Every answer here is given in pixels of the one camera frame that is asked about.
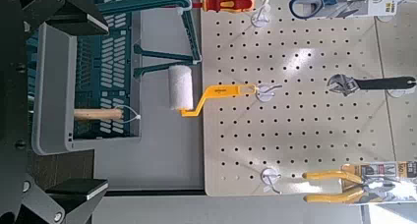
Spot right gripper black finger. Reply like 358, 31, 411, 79
16, 0, 110, 37
13, 174, 109, 224

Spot yellow pliers with package card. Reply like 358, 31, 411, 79
301, 161, 417, 205

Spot grey plastic crate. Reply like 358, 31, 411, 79
30, 22, 143, 157

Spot teal plastic shopping basket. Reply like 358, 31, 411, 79
26, 0, 203, 140

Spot white zip tie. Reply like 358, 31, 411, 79
112, 104, 142, 125
176, 0, 195, 17

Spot red yellow screwdriver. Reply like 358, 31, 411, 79
165, 0, 257, 14

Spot white pegboard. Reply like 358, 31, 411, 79
200, 0, 417, 197

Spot blue scissors on package card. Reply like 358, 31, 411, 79
288, 0, 399, 21

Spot wooden tool handle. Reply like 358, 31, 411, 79
73, 107, 125, 122

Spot yellow handled white paint roller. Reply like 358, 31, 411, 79
167, 65, 259, 118

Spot black handled adjustable wrench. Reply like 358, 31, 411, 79
327, 74, 417, 98

